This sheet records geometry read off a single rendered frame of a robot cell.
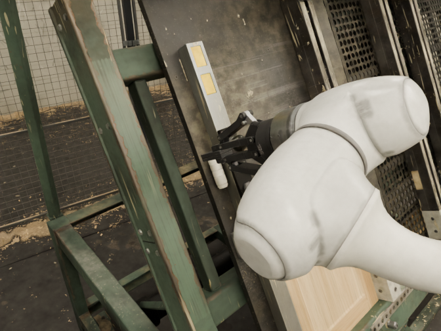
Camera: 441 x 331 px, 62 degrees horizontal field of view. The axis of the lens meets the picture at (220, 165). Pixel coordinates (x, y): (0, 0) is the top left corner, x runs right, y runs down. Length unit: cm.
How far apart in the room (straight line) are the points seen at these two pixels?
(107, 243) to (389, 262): 266
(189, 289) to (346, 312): 60
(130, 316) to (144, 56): 91
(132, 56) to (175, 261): 49
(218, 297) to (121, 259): 186
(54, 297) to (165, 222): 196
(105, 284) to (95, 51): 100
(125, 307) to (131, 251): 140
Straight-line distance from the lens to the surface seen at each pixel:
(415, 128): 46
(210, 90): 93
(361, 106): 46
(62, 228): 189
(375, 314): 137
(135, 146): 79
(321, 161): 40
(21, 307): 274
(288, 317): 107
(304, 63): 122
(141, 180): 79
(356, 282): 133
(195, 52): 94
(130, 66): 93
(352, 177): 40
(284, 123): 55
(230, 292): 102
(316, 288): 118
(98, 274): 162
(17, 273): 297
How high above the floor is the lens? 192
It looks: 31 degrees down
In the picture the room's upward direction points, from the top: straight up
